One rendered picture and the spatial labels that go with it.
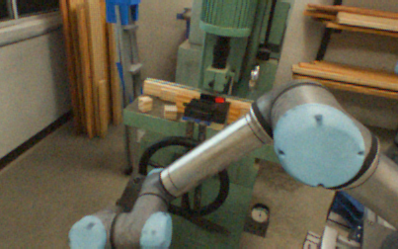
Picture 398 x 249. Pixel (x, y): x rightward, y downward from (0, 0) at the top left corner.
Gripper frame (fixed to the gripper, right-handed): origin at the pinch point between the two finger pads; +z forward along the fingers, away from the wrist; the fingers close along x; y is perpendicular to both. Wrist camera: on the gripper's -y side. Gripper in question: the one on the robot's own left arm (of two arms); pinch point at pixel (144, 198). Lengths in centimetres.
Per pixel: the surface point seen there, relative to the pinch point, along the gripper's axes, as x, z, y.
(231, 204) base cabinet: 25.7, 26.4, -0.9
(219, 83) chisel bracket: 11.4, 16.4, -42.1
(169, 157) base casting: -0.3, 20.2, -11.8
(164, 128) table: -3.4, 14.7, -21.7
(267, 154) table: 33.0, 14.4, -22.1
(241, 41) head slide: 15, 22, -60
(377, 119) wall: 150, 277, -84
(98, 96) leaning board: -94, 138, -31
